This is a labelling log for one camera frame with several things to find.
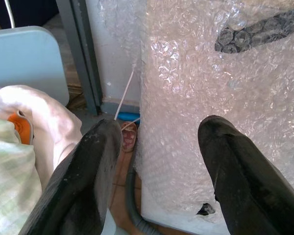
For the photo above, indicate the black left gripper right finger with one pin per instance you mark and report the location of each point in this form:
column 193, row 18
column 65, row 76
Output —
column 242, row 176

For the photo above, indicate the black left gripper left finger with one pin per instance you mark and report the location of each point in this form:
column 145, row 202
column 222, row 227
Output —
column 76, row 176

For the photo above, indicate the bubble-wrapped white washing machine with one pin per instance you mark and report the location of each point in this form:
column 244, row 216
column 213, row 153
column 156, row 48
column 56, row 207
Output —
column 210, row 98

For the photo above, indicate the cream white garment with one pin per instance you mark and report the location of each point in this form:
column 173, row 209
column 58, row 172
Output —
column 49, row 127

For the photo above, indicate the green checked cloth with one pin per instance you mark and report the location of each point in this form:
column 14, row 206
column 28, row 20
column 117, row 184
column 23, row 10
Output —
column 12, row 176

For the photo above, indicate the red patterned slipper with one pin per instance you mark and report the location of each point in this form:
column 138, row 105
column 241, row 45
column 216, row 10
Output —
column 129, row 138

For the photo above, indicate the orange garment patch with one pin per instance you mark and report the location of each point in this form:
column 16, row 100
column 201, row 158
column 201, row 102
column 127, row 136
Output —
column 22, row 128

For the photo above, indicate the blue plastic object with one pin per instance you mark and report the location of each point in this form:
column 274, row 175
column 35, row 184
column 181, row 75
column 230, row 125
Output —
column 128, row 116

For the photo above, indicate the grey metal door frame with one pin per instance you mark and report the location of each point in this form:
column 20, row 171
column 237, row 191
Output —
column 83, row 56

